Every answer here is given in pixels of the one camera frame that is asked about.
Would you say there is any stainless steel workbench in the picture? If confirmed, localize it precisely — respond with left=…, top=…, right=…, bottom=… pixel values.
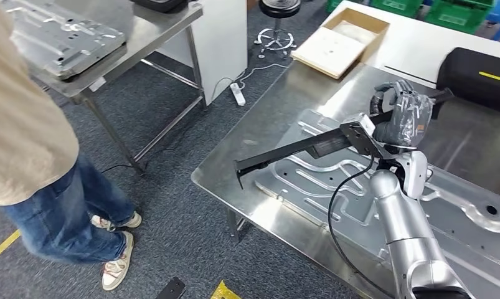
left=191, top=62, right=500, bottom=299

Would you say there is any black stool with chrome base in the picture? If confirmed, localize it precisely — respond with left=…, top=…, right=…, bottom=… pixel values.
left=253, top=0, right=303, bottom=59

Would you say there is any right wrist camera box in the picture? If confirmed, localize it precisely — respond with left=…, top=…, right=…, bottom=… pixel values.
left=339, top=112, right=397, bottom=163

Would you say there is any black device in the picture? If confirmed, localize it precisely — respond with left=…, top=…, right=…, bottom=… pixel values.
left=130, top=0, right=191, bottom=14

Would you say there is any large stamped steel panel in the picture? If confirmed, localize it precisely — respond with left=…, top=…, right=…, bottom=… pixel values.
left=253, top=108, right=500, bottom=299

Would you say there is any white power strip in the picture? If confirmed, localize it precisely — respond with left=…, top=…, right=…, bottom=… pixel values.
left=229, top=82, right=247, bottom=107

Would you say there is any person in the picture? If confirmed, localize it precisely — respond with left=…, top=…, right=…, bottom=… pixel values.
left=0, top=0, right=143, bottom=292

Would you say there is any black plastic panel part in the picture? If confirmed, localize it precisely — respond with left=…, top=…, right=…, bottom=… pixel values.
left=233, top=87, right=456, bottom=190

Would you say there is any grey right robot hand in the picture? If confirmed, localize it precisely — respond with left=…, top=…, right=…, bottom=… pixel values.
left=369, top=79, right=435, bottom=148

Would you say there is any white table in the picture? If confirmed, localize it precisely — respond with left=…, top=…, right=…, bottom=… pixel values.
left=321, top=0, right=500, bottom=117

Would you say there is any white cabinet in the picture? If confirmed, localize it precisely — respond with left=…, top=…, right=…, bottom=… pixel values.
left=155, top=0, right=249, bottom=107

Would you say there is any black case with yellow label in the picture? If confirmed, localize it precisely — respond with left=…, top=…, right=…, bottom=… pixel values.
left=436, top=46, right=500, bottom=113

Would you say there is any wooden box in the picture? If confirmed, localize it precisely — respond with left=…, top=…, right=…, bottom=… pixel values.
left=291, top=7, right=391, bottom=80

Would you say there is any stamped steel plate with holes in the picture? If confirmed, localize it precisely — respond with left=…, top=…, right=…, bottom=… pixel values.
left=0, top=0, right=128, bottom=80

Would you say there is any stainless steel table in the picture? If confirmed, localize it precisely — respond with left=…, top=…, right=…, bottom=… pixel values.
left=0, top=0, right=208, bottom=174

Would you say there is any green plastic crate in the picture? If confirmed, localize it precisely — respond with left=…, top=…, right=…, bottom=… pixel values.
left=324, top=0, right=346, bottom=14
left=423, top=0, right=496, bottom=35
left=369, top=0, right=425, bottom=19

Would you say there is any black camera cable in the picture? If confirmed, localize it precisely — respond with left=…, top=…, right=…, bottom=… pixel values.
left=327, top=154, right=399, bottom=299

